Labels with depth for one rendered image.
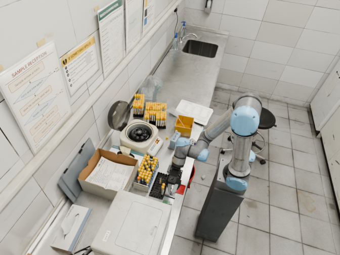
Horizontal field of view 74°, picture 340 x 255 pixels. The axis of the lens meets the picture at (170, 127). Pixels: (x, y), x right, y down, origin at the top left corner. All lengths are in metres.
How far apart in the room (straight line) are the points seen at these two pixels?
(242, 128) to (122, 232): 0.68
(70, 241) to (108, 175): 0.40
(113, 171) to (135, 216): 0.49
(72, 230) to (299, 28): 3.27
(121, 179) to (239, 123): 0.82
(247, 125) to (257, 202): 1.75
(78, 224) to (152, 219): 0.46
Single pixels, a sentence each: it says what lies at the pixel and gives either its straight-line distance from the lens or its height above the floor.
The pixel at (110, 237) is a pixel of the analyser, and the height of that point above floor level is 1.18.
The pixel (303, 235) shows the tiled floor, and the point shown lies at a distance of 2.73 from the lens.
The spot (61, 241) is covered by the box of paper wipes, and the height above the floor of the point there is 0.93.
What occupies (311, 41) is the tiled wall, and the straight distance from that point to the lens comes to 3.62.
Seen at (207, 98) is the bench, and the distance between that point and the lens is 2.19.
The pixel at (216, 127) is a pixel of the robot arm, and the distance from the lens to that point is 1.26.
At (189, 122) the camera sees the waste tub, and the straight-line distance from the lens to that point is 1.84.
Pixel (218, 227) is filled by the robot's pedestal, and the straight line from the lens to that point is 2.05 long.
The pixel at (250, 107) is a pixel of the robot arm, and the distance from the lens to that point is 1.01.
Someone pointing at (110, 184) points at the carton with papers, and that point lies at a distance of 1.47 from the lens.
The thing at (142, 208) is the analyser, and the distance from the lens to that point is 1.12.
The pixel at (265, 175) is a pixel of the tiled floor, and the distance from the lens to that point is 2.90.
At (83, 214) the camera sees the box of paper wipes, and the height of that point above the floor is 0.93.
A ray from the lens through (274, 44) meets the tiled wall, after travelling 3.58.
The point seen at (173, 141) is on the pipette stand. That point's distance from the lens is 1.61.
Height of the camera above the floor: 2.19
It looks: 46 degrees down
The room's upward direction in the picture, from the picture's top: 5 degrees clockwise
